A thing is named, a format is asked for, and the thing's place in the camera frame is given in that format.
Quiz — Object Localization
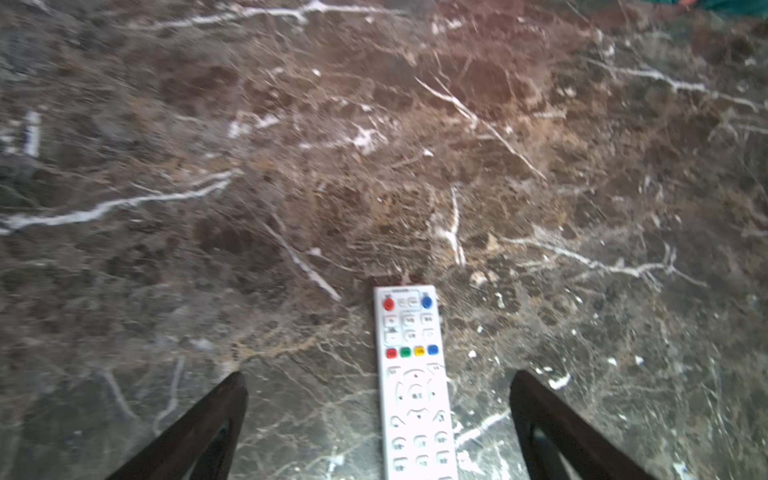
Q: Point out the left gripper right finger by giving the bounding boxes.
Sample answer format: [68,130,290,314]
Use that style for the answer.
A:
[509,370,651,479]

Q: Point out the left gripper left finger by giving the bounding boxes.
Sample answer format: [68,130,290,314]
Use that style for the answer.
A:
[110,371,249,479]

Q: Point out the white remote control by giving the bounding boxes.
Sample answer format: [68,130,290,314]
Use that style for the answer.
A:
[373,285,458,479]

